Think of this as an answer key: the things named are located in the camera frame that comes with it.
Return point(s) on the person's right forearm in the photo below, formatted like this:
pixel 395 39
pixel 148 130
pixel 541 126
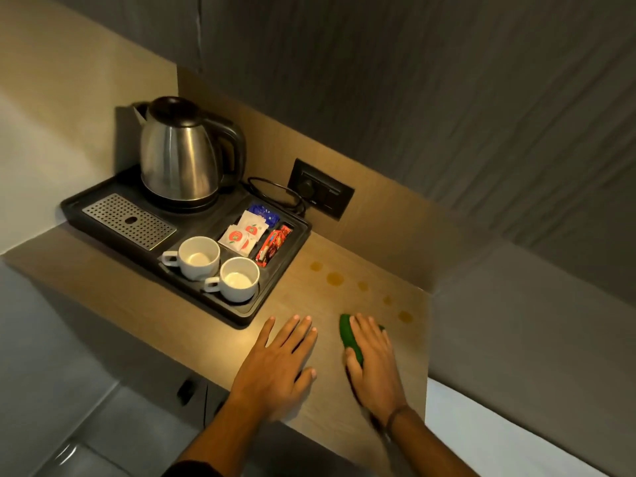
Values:
pixel 427 452

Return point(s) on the person's black left sleeve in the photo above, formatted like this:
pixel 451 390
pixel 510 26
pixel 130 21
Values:
pixel 194 470

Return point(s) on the perforated metal drip grate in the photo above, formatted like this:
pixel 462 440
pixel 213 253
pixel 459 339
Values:
pixel 126 221

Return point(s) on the red stick sachets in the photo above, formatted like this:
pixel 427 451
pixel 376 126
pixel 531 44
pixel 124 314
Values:
pixel 271 243

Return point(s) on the black wall socket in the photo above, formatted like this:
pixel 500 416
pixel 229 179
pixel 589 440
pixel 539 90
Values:
pixel 325 193

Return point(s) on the white ceramic cup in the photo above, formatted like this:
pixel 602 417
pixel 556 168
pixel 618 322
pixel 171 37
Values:
pixel 238 288
pixel 196 265

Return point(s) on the white sachet with red print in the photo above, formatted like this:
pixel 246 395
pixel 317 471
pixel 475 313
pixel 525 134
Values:
pixel 234 239
pixel 254 224

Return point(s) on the person's left hand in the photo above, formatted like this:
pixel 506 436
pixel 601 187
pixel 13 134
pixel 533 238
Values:
pixel 271 372

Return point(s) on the person's right hand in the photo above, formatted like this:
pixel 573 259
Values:
pixel 377 372

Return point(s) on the black hospitality tray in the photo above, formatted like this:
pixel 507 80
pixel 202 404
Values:
pixel 199 225

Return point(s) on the green scrub pad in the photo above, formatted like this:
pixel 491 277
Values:
pixel 347 332

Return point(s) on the thin wrist band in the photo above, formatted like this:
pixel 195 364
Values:
pixel 392 416

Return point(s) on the smooth grey side panel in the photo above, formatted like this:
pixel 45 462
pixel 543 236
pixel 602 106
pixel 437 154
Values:
pixel 536 332

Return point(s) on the grey base cabinet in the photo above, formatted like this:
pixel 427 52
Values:
pixel 154 365

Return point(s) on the steel electric kettle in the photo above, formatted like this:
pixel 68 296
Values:
pixel 176 158

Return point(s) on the blue sachet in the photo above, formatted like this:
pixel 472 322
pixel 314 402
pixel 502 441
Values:
pixel 266 212

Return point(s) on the grey wood-grain cabinet door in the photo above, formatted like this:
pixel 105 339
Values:
pixel 422 119
pixel 124 24

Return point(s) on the person's left forearm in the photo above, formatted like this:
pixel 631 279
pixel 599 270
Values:
pixel 223 437

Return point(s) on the white bed sheet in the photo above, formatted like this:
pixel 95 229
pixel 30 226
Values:
pixel 487 442

